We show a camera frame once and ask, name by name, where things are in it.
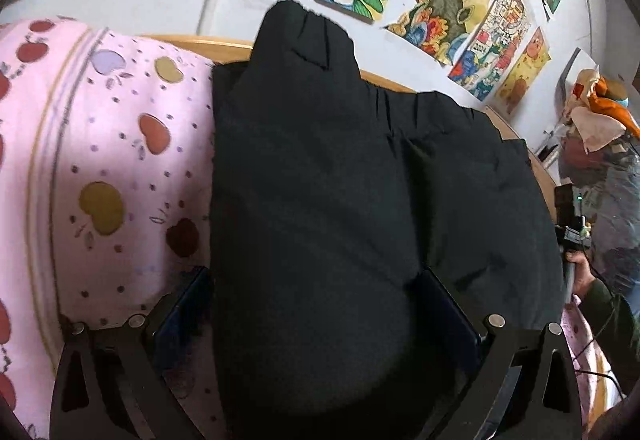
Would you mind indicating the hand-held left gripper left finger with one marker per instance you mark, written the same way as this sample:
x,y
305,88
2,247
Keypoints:
x,y
185,315

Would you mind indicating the orange and cream plush toy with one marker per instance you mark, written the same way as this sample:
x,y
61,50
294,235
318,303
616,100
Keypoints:
x,y
600,110

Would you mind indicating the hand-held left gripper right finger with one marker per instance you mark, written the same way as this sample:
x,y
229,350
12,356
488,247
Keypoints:
x,y
450,320

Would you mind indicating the grey cloth bundle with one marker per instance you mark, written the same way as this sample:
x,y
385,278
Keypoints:
x,y
610,200

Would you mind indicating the black jacket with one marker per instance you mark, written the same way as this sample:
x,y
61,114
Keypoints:
x,y
320,200

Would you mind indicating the white paper sheet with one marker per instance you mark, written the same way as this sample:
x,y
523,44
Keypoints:
x,y
580,65

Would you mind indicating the person's right hand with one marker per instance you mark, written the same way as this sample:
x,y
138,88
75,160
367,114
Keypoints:
x,y
582,272

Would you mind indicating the comic panel wall poster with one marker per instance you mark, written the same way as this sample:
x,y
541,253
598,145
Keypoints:
x,y
500,25

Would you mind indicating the person's right forearm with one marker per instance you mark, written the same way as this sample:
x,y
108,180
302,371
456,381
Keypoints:
x,y
607,320

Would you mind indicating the yellow and orange wall poster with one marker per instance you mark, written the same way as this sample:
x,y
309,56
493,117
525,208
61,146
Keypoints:
x,y
522,70

